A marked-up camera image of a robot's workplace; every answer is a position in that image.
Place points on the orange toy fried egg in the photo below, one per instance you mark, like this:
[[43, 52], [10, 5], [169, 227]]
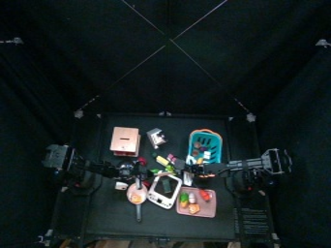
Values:
[[137, 198]]

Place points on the grey frame clamp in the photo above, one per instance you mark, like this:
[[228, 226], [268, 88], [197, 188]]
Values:
[[18, 40], [322, 42], [252, 117], [78, 113]]

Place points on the teal basket with orange rim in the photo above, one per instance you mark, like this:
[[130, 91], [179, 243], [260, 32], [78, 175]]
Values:
[[206, 142]]

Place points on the white kitchen scale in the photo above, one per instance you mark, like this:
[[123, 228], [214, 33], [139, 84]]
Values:
[[159, 195]]

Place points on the brown toy food in basket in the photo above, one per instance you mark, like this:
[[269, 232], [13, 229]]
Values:
[[197, 145]]

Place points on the red and orange toy food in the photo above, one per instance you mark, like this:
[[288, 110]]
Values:
[[205, 195]]

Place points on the pink toy frying pan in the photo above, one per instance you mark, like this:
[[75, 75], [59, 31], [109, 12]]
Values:
[[137, 197]]

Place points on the magenta toy block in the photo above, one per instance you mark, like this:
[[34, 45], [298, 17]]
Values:
[[171, 157]]

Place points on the yellow toy block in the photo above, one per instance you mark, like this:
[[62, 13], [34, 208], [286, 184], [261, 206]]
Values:
[[162, 161]]

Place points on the grey toy kitchen appliance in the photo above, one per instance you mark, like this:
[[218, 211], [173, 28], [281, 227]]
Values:
[[157, 137]]

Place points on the white toy piece in basket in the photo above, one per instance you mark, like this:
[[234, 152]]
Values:
[[208, 155]]

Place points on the red toy fruit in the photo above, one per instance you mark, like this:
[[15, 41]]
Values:
[[142, 160]]

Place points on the green and orange toy carrot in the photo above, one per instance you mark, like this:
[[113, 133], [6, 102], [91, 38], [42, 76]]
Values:
[[185, 199]]

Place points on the pink toy cash register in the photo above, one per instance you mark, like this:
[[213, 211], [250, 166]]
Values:
[[125, 140]]

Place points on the white toy cup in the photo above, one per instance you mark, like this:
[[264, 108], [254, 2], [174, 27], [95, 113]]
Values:
[[122, 185]]

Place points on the green toy vegetable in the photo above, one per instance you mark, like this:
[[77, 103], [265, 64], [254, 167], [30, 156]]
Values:
[[170, 168]]

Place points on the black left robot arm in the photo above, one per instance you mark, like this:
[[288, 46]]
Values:
[[74, 161]]

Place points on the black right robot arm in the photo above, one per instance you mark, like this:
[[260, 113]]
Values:
[[254, 163]]

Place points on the white toy sushi roll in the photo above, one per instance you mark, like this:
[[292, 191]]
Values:
[[193, 198]]

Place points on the orange toy piece in basket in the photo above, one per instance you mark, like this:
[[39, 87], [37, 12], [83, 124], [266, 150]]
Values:
[[200, 160]]

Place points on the orange toy food slice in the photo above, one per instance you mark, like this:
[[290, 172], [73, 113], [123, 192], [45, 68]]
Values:
[[194, 209]]

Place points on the pink cutting board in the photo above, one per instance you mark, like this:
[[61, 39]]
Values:
[[202, 206]]

